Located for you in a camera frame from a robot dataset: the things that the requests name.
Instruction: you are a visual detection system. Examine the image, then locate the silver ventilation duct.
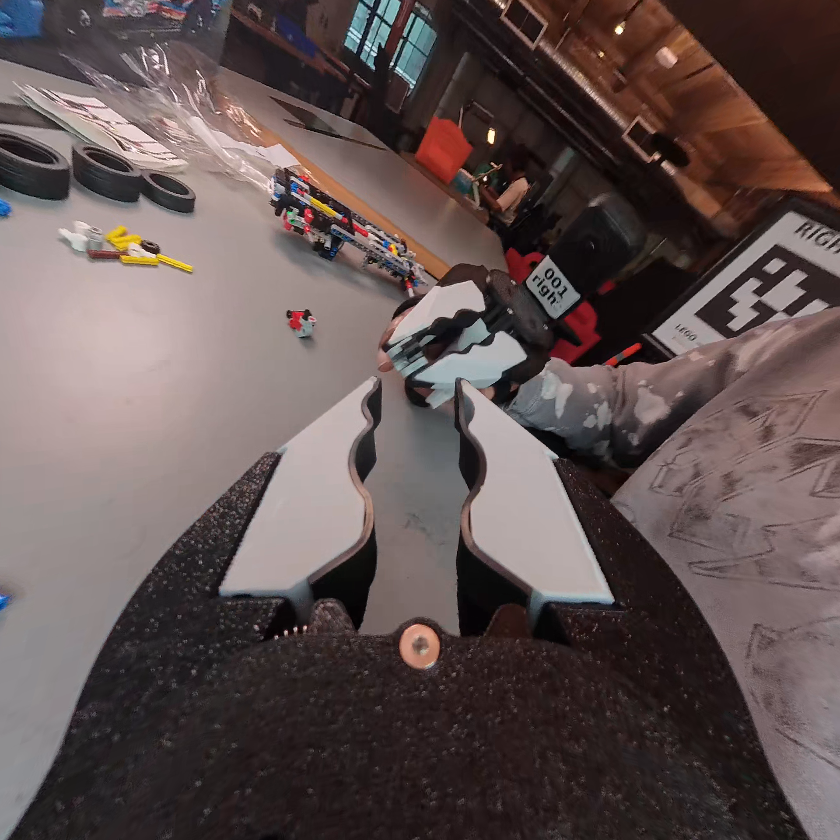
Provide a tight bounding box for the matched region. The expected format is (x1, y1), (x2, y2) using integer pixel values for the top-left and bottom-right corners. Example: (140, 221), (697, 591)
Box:
(499, 0), (677, 172)

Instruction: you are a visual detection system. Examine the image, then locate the white printed leaflet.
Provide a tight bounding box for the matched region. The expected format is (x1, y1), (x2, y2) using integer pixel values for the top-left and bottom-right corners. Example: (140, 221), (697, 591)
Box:
(13, 82), (188, 173)

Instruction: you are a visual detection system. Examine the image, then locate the person's right forearm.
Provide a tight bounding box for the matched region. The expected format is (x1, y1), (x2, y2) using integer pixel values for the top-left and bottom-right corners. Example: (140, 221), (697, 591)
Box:
(504, 307), (840, 470)

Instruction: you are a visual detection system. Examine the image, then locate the black framed marker sign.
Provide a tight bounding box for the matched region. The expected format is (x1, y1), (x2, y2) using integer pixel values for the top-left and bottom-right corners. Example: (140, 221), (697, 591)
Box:
(646, 197), (840, 358)

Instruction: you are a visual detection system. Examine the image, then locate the paned window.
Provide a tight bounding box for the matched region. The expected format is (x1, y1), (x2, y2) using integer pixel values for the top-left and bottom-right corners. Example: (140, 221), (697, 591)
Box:
(344, 0), (438, 89)

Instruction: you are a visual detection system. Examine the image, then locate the red plastic stool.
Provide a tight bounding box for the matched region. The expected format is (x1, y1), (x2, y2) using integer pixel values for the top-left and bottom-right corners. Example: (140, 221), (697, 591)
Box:
(504, 249), (547, 290)
(554, 279), (618, 367)

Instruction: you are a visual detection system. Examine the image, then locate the grey desk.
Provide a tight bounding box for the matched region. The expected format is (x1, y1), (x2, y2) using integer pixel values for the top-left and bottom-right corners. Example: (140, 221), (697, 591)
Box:
(0, 59), (513, 821)

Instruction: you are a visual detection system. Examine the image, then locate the person's grey printed sweatshirt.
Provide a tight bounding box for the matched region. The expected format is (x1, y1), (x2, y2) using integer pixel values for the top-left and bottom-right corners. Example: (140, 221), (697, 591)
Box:
(610, 387), (840, 840)

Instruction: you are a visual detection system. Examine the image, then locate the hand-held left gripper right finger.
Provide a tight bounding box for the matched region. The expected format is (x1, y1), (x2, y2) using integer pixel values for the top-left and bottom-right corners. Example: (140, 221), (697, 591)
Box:
(454, 378), (616, 609)

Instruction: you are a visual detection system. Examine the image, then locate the pile of yellow white toy parts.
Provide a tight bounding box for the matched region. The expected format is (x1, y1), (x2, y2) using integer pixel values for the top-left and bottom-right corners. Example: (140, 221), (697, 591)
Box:
(59, 221), (194, 273)

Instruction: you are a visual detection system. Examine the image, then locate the toy brick car chassis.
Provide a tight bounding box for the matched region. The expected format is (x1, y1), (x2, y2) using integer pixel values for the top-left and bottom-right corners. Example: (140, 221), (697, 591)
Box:
(269, 167), (427, 293)

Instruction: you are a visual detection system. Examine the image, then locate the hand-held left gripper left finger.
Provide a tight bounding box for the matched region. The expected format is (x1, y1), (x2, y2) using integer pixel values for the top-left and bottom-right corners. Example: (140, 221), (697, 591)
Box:
(218, 377), (384, 602)

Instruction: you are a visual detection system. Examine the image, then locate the clear plastic bag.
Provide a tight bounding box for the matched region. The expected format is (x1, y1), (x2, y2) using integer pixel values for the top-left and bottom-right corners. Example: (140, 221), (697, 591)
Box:
(62, 39), (303, 191)

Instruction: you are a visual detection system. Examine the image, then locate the adjoining grey table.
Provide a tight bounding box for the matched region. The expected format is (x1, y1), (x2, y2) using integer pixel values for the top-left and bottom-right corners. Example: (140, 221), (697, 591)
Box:
(217, 66), (509, 263)

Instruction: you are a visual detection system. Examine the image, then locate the person's right hand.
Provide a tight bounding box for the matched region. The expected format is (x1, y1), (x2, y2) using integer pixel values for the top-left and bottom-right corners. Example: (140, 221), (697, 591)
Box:
(376, 314), (406, 373)

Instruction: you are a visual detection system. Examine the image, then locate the printed toy car box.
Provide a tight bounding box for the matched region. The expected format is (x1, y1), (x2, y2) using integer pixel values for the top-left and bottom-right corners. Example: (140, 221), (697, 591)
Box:
(0, 0), (234, 67)

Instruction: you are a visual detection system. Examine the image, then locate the red ringed grey brick assembly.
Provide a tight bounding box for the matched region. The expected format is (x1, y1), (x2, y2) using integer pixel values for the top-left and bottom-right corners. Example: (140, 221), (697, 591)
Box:
(388, 335), (437, 370)

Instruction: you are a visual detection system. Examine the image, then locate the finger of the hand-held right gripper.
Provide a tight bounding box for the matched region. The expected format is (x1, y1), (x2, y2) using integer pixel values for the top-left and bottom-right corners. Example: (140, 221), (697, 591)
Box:
(386, 281), (488, 347)
(402, 330), (527, 388)

